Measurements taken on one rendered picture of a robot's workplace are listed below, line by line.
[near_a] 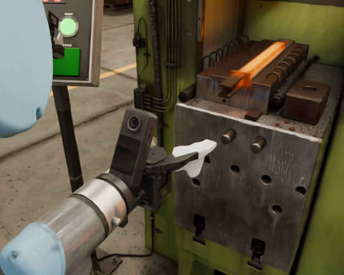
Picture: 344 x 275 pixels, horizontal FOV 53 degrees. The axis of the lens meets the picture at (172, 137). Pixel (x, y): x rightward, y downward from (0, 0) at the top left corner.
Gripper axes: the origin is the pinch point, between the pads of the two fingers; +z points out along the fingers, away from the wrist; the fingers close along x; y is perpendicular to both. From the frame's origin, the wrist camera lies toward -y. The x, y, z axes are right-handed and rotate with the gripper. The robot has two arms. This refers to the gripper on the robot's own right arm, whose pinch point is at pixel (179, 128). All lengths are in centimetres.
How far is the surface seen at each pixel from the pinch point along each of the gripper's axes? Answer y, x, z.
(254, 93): 3.4, 3.7, 30.7
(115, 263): 99, -50, 30
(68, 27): -9, -46, 19
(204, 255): 61, -4, 25
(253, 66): -1.0, 0.5, 37.5
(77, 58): -2.1, -40.9, 16.3
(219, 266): 64, 1, 26
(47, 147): 100, -157, 84
